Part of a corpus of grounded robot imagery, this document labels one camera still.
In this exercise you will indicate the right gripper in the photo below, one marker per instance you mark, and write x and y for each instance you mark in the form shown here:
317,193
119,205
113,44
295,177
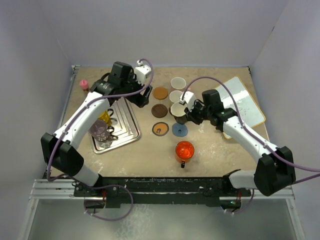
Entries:
191,115

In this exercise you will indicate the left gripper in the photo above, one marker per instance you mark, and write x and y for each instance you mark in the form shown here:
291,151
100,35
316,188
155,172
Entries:
143,99

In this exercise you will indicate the light wood coaster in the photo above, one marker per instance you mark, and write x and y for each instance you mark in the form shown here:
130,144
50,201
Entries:
160,93

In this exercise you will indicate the dark wood coaster top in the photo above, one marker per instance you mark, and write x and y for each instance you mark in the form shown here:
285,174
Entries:
159,110

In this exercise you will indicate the black and white mug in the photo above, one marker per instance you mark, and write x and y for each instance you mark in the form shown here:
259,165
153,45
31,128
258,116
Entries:
178,112

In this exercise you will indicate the blue face coaster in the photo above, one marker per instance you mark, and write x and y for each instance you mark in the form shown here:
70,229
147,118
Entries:
179,130

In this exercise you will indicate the green mug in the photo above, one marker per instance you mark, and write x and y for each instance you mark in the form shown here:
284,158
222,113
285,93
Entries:
174,97

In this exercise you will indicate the orange black face coaster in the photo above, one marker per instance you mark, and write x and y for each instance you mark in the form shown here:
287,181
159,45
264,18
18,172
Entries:
160,129

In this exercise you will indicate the silver metal tray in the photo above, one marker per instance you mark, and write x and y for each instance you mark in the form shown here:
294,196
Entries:
125,124

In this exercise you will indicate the pink mug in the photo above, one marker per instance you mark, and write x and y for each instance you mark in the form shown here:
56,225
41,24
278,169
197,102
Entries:
178,84

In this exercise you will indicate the orange mug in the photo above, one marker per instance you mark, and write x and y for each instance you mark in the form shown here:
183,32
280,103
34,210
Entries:
184,151

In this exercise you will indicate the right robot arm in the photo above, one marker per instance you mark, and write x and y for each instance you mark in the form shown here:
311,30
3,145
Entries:
274,165

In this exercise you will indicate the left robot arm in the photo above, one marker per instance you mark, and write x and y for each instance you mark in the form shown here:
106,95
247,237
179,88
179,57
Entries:
60,148

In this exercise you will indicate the yellow mug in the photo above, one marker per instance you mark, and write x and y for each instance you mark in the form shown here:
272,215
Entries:
106,116

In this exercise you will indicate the pink cap bottle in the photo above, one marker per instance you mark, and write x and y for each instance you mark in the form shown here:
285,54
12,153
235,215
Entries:
84,85

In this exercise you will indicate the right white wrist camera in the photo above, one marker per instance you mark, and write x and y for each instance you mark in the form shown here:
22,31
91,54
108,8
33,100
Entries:
188,99

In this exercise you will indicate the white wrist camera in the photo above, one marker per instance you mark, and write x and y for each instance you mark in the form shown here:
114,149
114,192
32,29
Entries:
142,72
188,99

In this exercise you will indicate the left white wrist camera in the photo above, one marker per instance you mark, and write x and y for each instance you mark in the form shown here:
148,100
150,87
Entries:
142,72

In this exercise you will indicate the white board wooden frame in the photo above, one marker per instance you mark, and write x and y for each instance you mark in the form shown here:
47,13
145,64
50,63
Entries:
249,110

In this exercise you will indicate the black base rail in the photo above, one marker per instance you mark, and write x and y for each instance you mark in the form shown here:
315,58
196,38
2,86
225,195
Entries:
161,191

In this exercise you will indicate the aluminium frame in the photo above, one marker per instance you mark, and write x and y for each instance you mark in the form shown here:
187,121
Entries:
55,213

